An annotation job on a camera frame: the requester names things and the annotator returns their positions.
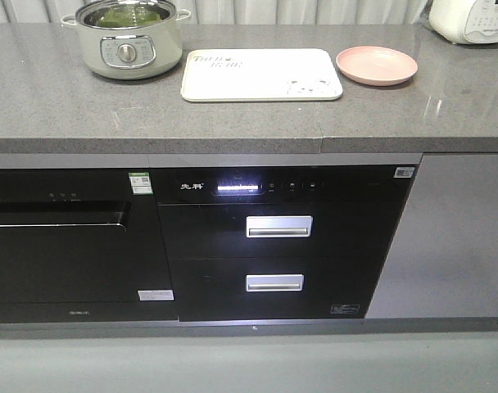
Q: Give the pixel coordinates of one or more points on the cream bear serving tray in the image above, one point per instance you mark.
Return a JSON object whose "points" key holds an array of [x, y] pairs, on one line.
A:
{"points": [[260, 75]]}

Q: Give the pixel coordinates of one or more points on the pink round plate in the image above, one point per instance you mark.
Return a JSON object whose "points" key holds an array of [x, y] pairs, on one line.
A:
{"points": [[376, 66]]}

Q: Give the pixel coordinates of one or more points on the green lettuce leaf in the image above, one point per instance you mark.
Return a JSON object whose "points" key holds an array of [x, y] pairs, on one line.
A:
{"points": [[127, 17]]}

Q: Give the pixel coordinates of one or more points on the black disinfection cabinet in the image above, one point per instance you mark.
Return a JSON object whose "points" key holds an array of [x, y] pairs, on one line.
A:
{"points": [[355, 210]]}

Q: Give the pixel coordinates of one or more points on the black built-in dishwasher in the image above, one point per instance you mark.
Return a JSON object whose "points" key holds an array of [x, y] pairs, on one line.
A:
{"points": [[81, 245]]}

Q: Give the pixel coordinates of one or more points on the pale green electric cooking pot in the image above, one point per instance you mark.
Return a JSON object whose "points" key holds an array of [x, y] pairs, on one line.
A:
{"points": [[131, 52]]}

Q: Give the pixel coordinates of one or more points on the grey cabinet door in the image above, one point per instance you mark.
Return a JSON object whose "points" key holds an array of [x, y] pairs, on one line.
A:
{"points": [[443, 261]]}

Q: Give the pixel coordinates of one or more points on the upper silver drawer handle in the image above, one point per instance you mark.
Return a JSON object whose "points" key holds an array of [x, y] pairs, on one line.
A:
{"points": [[282, 226]]}

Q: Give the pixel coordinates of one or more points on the silver drawer handle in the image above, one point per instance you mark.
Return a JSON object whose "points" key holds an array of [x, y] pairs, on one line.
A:
{"points": [[274, 282], [282, 226]]}

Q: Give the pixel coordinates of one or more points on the lower silver drawer handle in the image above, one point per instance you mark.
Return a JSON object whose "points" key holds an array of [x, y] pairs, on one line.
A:
{"points": [[274, 282]]}

